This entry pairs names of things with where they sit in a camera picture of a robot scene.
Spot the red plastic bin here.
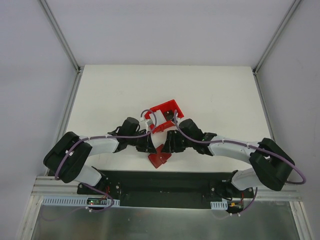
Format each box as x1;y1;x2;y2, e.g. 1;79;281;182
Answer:
141;99;184;134

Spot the right aluminium frame post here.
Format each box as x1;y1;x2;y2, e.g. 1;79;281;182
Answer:
251;0;305;76

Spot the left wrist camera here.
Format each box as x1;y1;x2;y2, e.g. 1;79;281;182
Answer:
140;118;154;129

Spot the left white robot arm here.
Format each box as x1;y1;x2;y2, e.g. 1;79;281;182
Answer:
43;117;157;195

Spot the white card stack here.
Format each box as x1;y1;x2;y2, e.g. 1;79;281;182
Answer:
149;110;167;126

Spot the purple cable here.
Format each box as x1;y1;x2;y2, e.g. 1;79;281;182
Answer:
53;109;157;181
173;109;307;185

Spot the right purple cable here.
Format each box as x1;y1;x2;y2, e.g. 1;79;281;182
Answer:
173;109;307;185

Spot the left white cable duct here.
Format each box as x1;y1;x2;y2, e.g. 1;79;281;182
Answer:
42;196;120;208

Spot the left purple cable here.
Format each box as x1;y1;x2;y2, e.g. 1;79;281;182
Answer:
53;109;157;181

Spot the aluminium frame post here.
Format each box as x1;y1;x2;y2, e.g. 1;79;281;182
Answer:
38;0;85;73
251;0;305;76

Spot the red leather card holder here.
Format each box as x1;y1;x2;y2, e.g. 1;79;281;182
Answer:
148;144;172;169

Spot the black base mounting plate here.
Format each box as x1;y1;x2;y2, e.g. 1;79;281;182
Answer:
76;169;258;208

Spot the white cable duct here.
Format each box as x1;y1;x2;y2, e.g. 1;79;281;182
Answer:
210;201;228;211
42;196;120;208

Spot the right white cable duct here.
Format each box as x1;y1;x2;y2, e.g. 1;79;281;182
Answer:
210;201;228;211

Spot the left aluminium frame post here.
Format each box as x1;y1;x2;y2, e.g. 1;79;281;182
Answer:
38;0;85;73

